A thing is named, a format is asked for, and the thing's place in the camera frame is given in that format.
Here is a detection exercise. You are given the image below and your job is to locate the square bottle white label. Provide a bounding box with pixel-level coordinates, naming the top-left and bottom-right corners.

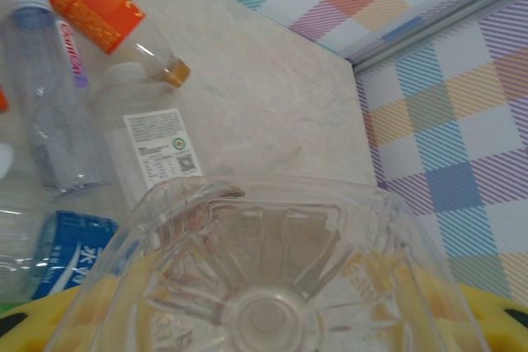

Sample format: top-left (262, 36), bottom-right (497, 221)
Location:
top-left (86, 61), bottom-right (207, 213)

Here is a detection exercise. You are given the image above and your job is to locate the aluminium frame post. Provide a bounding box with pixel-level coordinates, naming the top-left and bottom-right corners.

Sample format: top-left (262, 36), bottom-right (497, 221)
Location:
top-left (353, 0), bottom-right (528, 75)

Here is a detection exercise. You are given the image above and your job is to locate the clear bottle purple label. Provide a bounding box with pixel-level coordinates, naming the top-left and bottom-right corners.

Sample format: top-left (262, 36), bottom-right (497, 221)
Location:
top-left (0, 0), bottom-right (112, 200)

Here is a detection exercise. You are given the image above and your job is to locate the orange label bottle brown cap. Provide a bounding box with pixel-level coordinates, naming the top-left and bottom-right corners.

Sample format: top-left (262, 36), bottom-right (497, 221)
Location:
top-left (40, 0), bottom-right (191, 89)

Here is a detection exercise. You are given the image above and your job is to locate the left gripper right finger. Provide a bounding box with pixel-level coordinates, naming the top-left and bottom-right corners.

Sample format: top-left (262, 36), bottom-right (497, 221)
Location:
top-left (457, 284), bottom-right (528, 352)

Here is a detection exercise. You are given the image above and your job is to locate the large clear square bottle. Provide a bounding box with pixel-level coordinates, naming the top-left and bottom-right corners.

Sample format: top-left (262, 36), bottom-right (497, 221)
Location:
top-left (45, 174), bottom-right (492, 352)

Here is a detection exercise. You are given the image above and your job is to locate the blue label water bottle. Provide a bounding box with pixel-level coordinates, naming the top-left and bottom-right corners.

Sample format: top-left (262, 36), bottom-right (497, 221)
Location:
top-left (0, 186), bottom-right (125, 303)

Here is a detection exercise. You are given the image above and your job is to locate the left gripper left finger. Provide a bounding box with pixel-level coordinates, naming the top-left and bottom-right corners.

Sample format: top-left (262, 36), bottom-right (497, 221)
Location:
top-left (0, 284), bottom-right (83, 352)

